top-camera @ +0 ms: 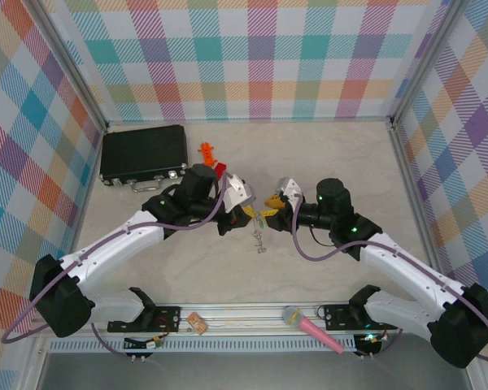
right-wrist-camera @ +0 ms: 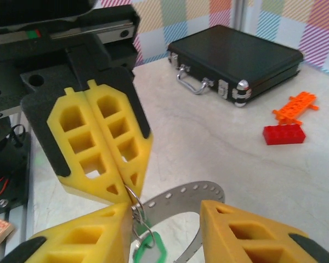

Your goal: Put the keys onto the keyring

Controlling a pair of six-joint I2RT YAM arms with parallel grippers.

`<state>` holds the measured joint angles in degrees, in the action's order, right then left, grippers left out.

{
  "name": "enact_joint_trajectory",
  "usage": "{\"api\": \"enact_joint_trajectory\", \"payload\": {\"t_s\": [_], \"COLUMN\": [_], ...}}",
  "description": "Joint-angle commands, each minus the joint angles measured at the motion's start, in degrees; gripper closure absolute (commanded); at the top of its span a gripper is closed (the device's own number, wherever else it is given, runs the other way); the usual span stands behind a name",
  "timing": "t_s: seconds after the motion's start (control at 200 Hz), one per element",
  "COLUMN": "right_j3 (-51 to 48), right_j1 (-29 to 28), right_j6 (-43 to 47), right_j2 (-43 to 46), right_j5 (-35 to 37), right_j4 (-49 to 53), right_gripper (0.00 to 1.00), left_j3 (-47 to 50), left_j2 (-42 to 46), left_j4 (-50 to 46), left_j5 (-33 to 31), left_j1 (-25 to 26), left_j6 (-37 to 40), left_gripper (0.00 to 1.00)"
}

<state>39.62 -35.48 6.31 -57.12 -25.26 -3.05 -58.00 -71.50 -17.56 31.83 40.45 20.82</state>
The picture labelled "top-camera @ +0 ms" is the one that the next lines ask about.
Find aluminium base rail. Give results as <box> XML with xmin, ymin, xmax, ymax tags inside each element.
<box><xmin>27</xmin><ymin>300</ymin><xmax>476</xmax><ymax>339</ymax></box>

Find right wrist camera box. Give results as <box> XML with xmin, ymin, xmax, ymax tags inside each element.
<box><xmin>276</xmin><ymin>176</ymin><xmax>303</xmax><ymax>204</ymax></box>

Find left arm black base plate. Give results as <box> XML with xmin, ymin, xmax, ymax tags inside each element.
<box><xmin>107</xmin><ymin>305</ymin><xmax>182</xmax><ymax>334</ymax></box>

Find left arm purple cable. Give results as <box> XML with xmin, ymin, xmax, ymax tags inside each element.
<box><xmin>0</xmin><ymin>172</ymin><xmax>230</xmax><ymax>362</ymax></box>

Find black hard case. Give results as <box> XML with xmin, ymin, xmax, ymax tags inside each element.
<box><xmin>99</xmin><ymin>123</ymin><xmax>190</xmax><ymax>194</ymax></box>

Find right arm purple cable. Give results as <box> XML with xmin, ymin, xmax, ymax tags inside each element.
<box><xmin>291</xmin><ymin>197</ymin><xmax>488</xmax><ymax>362</ymax></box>

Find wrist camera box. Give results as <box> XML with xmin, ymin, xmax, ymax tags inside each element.
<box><xmin>276</xmin><ymin>176</ymin><xmax>303</xmax><ymax>204</ymax></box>
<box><xmin>223</xmin><ymin>173</ymin><xmax>256</xmax><ymax>213</ymax></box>

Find large metal keyring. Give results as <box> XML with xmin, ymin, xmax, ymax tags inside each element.
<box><xmin>250</xmin><ymin>217</ymin><xmax>268</xmax><ymax>255</ymax></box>

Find white slotted cable duct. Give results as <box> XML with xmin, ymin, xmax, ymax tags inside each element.
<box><xmin>47</xmin><ymin>335</ymin><xmax>377</xmax><ymax>355</ymax></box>

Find small orange patterned card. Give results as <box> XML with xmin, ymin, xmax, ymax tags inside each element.
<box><xmin>186</xmin><ymin>311</ymin><xmax>209</xmax><ymax>336</ymax></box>

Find aluminium frame post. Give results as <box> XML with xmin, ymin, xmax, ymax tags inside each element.
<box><xmin>32</xmin><ymin>0</ymin><xmax>110</xmax><ymax>132</ymax></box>
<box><xmin>388</xmin><ymin>0</ymin><xmax>471</xmax><ymax>129</ymax></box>

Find small connector with wires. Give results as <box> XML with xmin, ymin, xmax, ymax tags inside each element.
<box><xmin>355</xmin><ymin>331</ymin><xmax>392</xmax><ymax>355</ymax></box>
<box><xmin>123</xmin><ymin>334</ymin><xmax>164</xmax><ymax>353</ymax></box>

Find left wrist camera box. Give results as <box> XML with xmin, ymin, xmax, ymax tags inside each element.
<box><xmin>223</xmin><ymin>173</ymin><xmax>256</xmax><ymax>213</ymax></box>

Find aluminium frame bar short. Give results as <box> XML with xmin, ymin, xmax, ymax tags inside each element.
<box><xmin>386</xmin><ymin>121</ymin><xmax>452</xmax><ymax>301</ymax></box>

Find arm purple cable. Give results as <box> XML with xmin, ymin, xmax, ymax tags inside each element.
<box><xmin>291</xmin><ymin>197</ymin><xmax>488</xmax><ymax>362</ymax></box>
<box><xmin>0</xmin><ymin>172</ymin><xmax>230</xmax><ymax>362</ymax></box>

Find orange plastic toy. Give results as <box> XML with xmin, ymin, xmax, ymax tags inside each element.
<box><xmin>198</xmin><ymin>141</ymin><xmax>221</xmax><ymax>167</ymax></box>

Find pink toy microphone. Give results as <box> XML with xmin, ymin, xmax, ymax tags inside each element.
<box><xmin>282</xmin><ymin>305</ymin><xmax>346</xmax><ymax>356</ymax></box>

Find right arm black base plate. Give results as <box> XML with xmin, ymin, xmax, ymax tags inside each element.
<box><xmin>324</xmin><ymin>303</ymin><xmax>400</xmax><ymax>332</ymax></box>

